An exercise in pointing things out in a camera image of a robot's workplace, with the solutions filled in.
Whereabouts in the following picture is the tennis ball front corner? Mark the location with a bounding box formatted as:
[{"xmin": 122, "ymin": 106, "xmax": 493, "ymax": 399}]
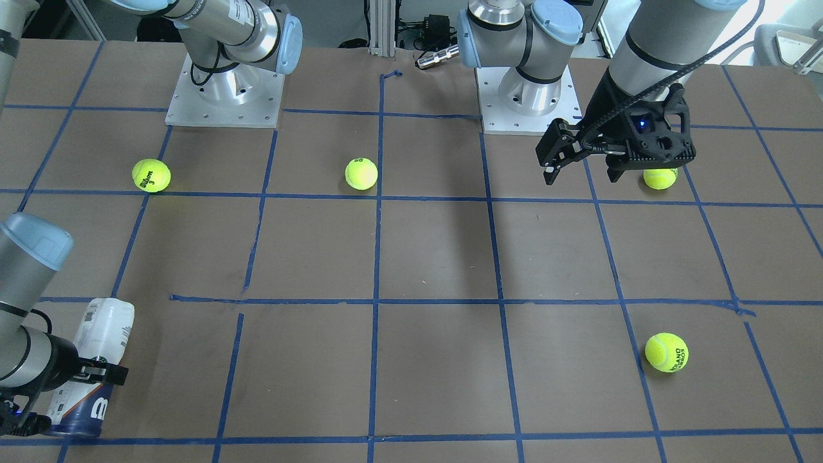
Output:
[{"xmin": 644, "ymin": 333, "xmax": 690, "ymax": 373}]

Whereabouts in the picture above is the aluminium frame post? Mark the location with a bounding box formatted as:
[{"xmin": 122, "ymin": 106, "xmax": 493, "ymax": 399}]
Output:
[{"xmin": 366, "ymin": 1, "xmax": 397, "ymax": 59}]

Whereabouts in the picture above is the centre tennis ball with print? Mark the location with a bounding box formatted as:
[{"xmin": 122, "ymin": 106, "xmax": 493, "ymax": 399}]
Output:
[{"xmin": 344, "ymin": 158, "xmax": 379, "ymax": 191}]

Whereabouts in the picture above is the silver metal cylinder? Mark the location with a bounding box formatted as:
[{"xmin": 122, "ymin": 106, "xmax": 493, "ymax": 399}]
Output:
[{"xmin": 415, "ymin": 44, "xmax": 460, "ymax": 70}]

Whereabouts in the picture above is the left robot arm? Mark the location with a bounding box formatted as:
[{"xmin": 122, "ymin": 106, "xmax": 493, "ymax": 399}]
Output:
[{"xmin": 457, "ymin": 1, "xmax": 743, "ymax": 185}]

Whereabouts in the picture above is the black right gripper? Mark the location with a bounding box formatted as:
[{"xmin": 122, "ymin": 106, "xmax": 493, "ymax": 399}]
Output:
[{"xmin": 1, "ymin": 334, "xmax": 129, "ymax": 437}]

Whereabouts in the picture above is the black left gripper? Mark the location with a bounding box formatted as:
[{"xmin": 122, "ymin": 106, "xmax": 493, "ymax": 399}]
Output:
[{"xmin": 537, "ymin": 69, "xmax": 650, "ymax": 186}]

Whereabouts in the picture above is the white blue tennis ball can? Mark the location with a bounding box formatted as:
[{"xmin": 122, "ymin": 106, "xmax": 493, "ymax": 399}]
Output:
[{"xmin": 45, "ymin": 297, "xmax": 135, "ymax": 439}]

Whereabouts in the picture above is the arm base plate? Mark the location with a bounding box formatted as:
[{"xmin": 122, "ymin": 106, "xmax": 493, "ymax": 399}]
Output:
[
  {"xmin": 165, "ymin": 55, "xmax": 286, "ymax": 129},
  {"xmin": 475, "ymin": 67, "xmax": 583, "ymax": 136}
]

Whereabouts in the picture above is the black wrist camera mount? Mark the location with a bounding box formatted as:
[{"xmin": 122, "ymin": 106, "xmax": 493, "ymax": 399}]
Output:
[{"xmin": 610, "ymin": 82, "xmax": 696, "ymax": 171}]

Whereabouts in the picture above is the Wilson tennis ball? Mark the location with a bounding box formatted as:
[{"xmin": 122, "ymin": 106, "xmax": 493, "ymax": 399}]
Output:
[{"xmin": 131, "ymin": 159, "xmax": 172, "ymax": 193}]

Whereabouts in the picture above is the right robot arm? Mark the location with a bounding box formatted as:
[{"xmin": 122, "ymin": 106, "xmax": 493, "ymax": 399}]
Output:
[{"xmin": 1, "ymin": 1, "xmax": 303, "ymax": 439}]

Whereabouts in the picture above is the tennis ball near left gripper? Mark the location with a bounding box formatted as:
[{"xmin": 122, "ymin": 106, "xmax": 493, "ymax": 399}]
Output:
[{"xmin": 642, "ymin": 169, "xmax": 679, "ymax": 191}]

